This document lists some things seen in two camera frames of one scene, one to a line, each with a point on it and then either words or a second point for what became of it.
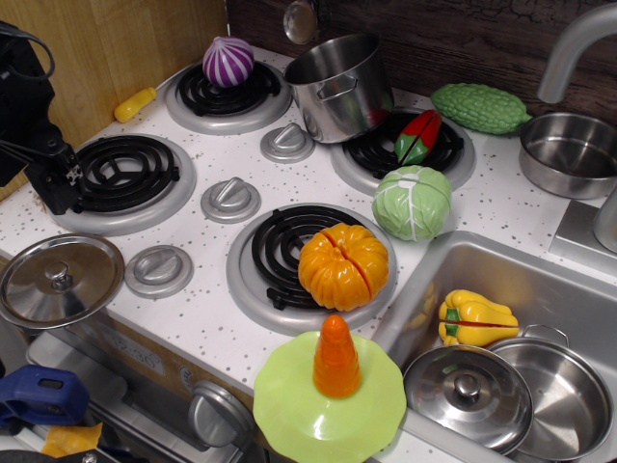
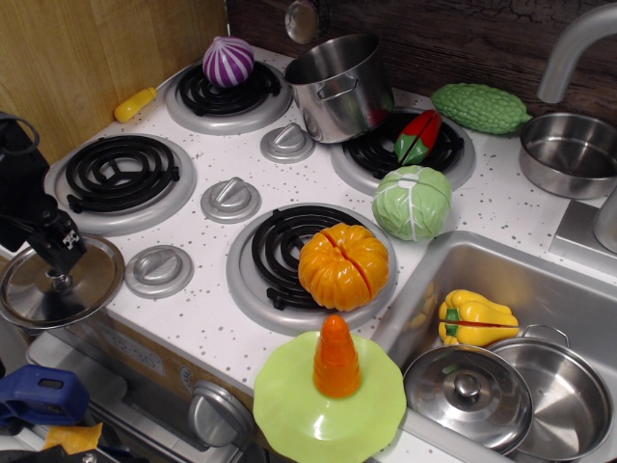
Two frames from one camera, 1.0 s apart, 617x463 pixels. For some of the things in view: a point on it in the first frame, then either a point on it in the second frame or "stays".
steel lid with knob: [59, 280] stays
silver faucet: [605, 223] stays
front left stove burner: [131, 184] stays
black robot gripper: [29, 142] -> [27, 212]
